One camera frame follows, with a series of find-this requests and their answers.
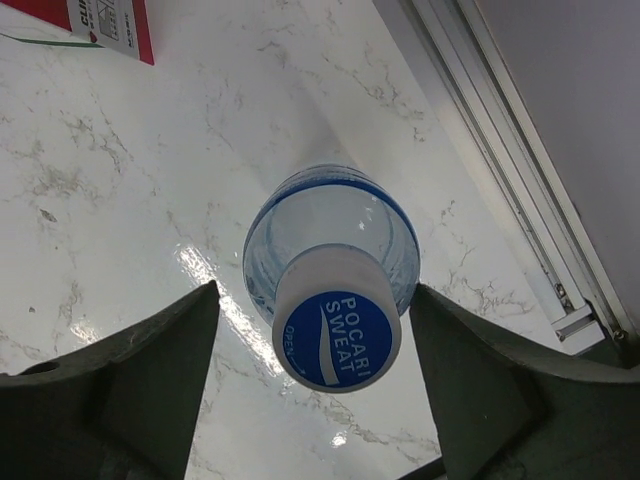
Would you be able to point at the blue label bottle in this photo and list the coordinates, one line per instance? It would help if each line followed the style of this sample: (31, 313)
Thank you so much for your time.
(331, 262)

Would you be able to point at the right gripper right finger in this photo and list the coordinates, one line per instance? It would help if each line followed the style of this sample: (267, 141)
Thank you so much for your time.
(506, 407)

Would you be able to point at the right aluminium table rail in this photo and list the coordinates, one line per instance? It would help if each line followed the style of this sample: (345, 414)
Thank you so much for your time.
(583, 307)

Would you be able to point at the red binder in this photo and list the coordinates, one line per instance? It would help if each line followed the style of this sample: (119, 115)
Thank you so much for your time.
(120, 25)

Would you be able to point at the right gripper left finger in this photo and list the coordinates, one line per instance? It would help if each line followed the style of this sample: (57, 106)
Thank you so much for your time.
(124, 407)

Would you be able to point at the green lever arch binder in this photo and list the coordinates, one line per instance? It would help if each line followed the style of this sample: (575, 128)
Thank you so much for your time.
(53, 43)

